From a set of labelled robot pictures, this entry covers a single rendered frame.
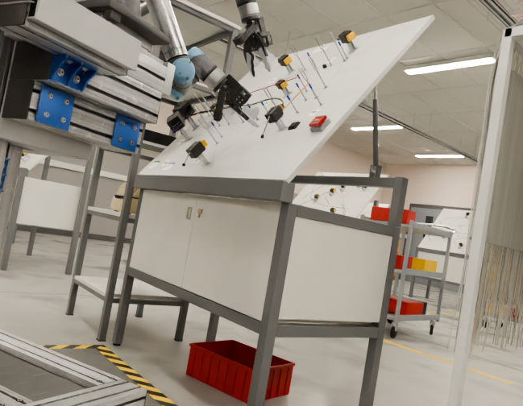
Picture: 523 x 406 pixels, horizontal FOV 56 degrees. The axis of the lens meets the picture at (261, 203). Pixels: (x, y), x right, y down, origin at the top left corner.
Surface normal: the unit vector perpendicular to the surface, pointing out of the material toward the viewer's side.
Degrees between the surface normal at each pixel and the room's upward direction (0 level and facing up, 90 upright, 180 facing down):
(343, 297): 90
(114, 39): 90
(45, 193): 90
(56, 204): 90
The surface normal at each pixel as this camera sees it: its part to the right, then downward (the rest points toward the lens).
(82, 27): 0.87, 0.12
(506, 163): 0.65, 0.07
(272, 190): -0.78, -0.17
